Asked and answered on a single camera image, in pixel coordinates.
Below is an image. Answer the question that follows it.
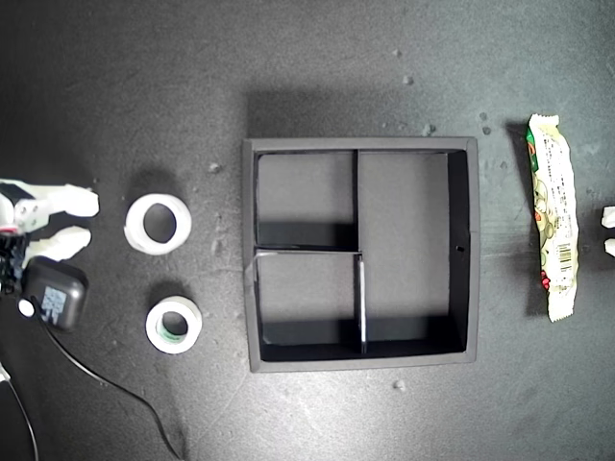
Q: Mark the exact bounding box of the black camera cable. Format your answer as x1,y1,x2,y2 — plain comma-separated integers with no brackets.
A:
28,297,186,461

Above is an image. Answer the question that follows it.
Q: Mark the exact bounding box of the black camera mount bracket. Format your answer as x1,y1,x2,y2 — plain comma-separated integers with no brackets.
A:
0,232,26,294

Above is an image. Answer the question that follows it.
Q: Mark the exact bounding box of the black compartment tray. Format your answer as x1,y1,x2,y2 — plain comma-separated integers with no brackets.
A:
241,136,480,374

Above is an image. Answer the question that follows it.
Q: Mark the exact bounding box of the large white tape roll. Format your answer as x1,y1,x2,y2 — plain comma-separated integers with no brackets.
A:
123,193,193,255

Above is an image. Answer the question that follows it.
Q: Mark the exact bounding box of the snack bar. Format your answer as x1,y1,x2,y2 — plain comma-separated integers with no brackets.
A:
525,112,580,324

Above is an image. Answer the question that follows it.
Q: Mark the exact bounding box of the small white tape roll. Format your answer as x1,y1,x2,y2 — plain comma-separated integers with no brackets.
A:
145,295,204,355

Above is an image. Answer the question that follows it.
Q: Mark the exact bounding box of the thin dark looped cable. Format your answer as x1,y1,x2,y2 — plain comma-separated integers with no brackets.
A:
0,367,40,461

